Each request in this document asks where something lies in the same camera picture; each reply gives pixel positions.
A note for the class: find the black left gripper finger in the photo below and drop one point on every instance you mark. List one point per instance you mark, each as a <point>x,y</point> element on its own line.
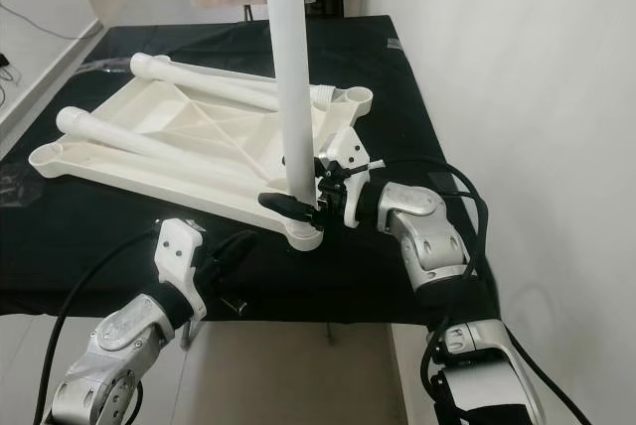
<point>227,244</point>
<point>238,255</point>

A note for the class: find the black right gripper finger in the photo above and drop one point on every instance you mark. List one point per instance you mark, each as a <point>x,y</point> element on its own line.
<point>286,207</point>

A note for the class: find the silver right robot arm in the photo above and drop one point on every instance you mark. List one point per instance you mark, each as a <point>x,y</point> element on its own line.
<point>422,226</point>

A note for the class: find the black tablecloth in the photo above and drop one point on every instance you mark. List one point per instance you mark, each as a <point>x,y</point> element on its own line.
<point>79,266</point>

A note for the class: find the white plastic table top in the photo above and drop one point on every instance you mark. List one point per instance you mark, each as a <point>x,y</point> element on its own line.
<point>159,117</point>

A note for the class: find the clear tape cross patch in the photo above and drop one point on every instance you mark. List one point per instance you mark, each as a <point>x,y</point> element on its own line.
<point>22,187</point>

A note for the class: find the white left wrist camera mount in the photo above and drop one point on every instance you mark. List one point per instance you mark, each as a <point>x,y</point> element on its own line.
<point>179,251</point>

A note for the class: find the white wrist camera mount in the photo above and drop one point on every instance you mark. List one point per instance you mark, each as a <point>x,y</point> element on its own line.
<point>179,251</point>
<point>351,147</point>

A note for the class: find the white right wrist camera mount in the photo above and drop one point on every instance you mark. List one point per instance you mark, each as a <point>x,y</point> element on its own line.
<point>351,147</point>

